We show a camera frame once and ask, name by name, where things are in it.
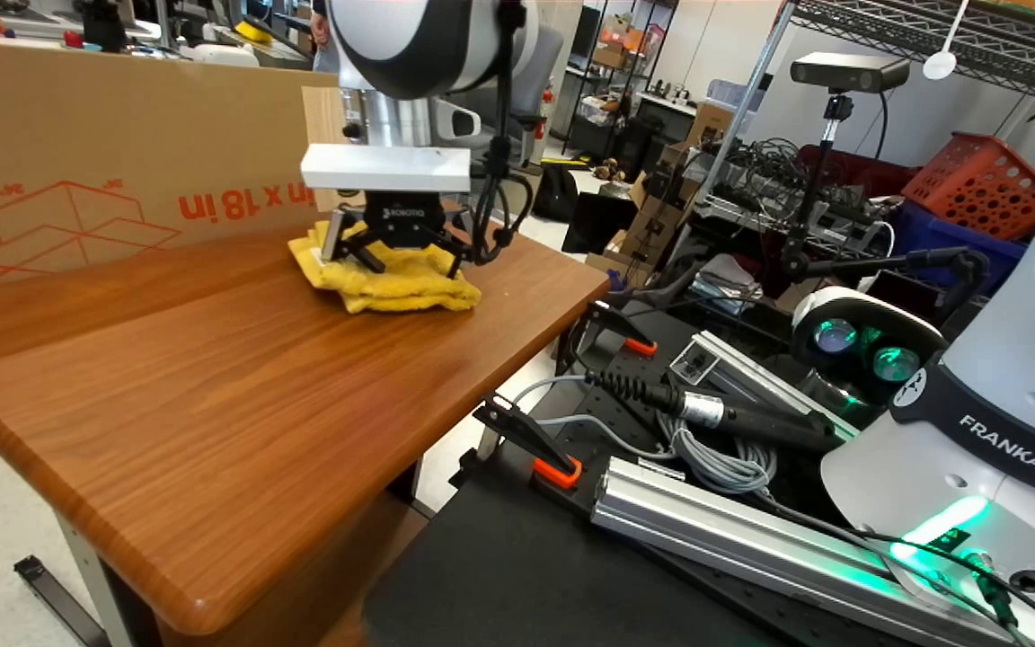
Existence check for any large brown cardboard sheet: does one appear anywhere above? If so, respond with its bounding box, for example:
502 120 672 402
0 39 348 299

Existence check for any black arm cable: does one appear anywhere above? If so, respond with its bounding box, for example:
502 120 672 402
464 0 543 271

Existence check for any grey cable bundle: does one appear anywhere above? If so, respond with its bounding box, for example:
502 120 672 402
658 415 786 505

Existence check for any red plastic crate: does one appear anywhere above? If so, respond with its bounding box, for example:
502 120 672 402
898 131 1035 244

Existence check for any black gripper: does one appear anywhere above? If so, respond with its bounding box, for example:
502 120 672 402
317 186 473 282

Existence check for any yellow towel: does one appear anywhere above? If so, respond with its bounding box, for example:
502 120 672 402
285 217 484 320

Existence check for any long aluminium rail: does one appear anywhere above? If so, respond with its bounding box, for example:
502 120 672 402
587 453 1033 647

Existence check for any blue plastic bin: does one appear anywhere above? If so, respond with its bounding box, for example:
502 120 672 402
893 198 1033 295

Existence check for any black camera on stand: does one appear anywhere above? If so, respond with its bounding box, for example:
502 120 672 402
775 46 916 293

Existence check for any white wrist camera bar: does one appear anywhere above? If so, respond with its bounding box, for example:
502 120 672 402
299 139 473 198

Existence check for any black clamp with orange handle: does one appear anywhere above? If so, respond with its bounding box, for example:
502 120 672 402
587 299 666 362
470 394 594 498

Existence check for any short aluminium profile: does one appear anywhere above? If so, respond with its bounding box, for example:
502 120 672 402
666 328 864 446

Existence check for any black cable connector handle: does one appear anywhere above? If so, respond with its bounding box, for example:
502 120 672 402
578 356 850 458

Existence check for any stereo camera with green lenses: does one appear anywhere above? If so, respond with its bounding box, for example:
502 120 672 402
786 282 954 402

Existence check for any metal wire shelf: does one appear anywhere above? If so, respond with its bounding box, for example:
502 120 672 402
786 0 1035 110

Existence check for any black table frame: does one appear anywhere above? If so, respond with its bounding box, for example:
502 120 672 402
10 510 169 647

